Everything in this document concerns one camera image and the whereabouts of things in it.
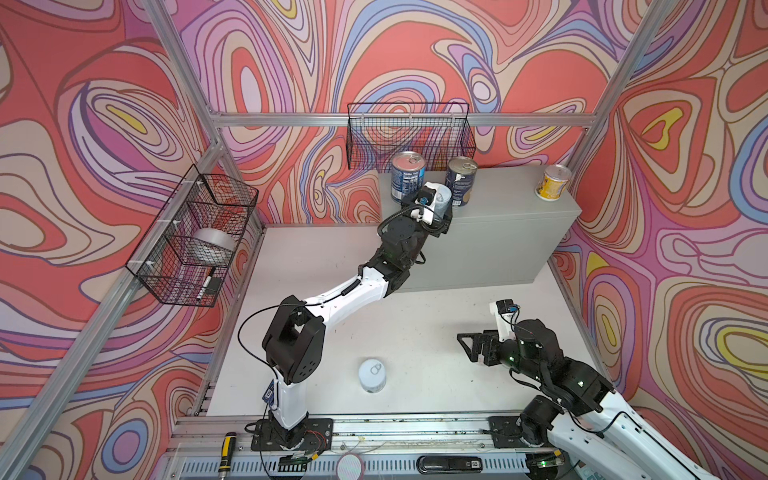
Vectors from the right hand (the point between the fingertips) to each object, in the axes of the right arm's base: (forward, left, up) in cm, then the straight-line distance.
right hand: (473, 342), depth 74 cm
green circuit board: (-23, +46, -16) cm, 53 cm away
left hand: (+28, +8, +26) cm, 39 cm away
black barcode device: (-24, +9, -10) cm, 27 cm away
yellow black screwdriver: (-20, +61, -11) cm, 65 cm away
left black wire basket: (+34, +72, +21) cm, 82 cm away
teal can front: (-4, +26, -9) cm, 28 cm away
